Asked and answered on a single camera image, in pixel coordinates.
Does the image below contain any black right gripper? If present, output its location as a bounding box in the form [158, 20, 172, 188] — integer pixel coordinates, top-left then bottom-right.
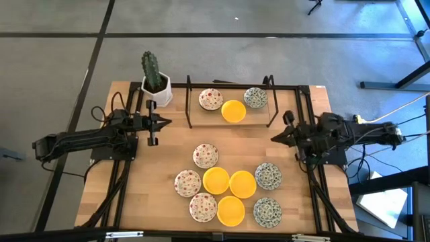
[271, 110, 312, 162]

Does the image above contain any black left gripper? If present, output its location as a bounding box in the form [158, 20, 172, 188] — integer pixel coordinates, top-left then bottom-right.
[134, 99, 173, 147]

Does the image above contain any green red-floral mini bowl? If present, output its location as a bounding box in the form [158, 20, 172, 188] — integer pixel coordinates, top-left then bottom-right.
[198, 87, 224, 111]
[192, 143, 220, 169]
[189, 192, 218, 223]
[173, 169, 202, 198]
[198, 100, 223, 112]

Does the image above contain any yellow mini bowl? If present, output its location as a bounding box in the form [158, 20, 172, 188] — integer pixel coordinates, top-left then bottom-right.
[220, 99, 247, 124]
[216, 196, 246, 227]
[202, 167, 231, 196]
[228, 170, 258, 199]

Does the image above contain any green floral bowl bottom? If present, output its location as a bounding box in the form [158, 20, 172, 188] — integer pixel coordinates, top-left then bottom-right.
[253, 197, 283, 229]

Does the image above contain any white hexagonal plant pot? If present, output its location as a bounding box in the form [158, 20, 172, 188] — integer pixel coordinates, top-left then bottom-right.
[140, 72, 174, 108]

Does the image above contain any green cactus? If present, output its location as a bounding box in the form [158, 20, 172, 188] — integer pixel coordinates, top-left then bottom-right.
[140, 50, 163, 91]

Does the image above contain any black table leg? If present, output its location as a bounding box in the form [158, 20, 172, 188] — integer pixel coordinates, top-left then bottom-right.
[359, 60, 430, 92]

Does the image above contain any white box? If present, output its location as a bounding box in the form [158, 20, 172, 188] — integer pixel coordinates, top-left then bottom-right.
[355, 170, 409, 229]

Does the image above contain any black tripod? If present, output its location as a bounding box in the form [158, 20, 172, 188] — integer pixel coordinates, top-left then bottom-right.
[307, 0, 324, 16]

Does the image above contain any metal stand with black knob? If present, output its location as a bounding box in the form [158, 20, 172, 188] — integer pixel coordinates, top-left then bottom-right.
[396, 0, 430, 63]

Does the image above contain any wooden shelf black wire frame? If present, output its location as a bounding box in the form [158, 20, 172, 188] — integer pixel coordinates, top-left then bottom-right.
[185, 74, 280, 129]

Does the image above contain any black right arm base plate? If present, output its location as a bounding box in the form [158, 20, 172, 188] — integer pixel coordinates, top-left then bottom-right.
[300, 138, 348, 166]

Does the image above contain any black aluminium table frame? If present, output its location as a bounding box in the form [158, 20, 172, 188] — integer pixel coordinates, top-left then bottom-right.
[80, 81, 359, 235]

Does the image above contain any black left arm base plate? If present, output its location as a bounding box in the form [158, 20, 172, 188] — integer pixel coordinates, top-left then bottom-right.
[89, 132, 139, 161]

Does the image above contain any silver aluminium bracket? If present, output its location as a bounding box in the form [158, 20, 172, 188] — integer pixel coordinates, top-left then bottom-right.
[291, 234, 332, 242]
[105, 231, 144, 239]

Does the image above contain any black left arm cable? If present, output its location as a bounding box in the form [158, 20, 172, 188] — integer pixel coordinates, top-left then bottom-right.
[40, 160, 101, 184]

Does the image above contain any black desk frame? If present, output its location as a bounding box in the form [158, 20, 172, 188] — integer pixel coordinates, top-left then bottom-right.
[348, 166, 430, 242]

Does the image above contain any white floor cable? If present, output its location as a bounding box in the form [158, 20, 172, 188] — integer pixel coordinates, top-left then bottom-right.
[361, 92, 430, 124]

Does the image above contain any grey floor cable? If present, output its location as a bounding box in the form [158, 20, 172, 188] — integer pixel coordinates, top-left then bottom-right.
[399, 132, 430, 146]

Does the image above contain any black floor cable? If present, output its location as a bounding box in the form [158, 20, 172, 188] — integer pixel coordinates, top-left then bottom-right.
[398, 114, 427, 126]

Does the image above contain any black frame crossbar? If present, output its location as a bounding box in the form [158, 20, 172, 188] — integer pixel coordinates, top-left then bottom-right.
[0, 227, 430, 242]

